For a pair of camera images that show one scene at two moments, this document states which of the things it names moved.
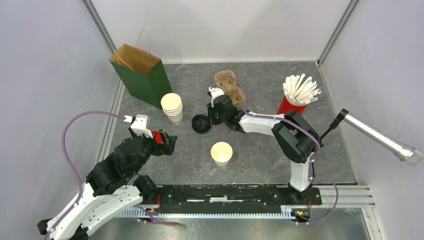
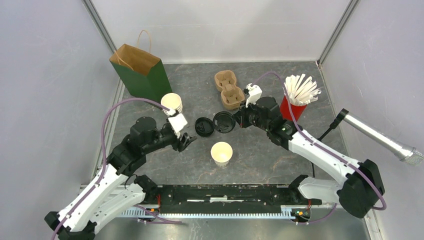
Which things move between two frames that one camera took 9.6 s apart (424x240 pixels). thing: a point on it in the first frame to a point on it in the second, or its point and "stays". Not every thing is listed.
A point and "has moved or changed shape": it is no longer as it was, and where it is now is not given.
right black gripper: (211, 110) to (240, 116)
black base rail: (272, 195) stays
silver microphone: (405, 153) stays
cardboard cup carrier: (226, 80) stays
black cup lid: (201, 123) has moved or changed shape
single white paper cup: (221, 152) stays
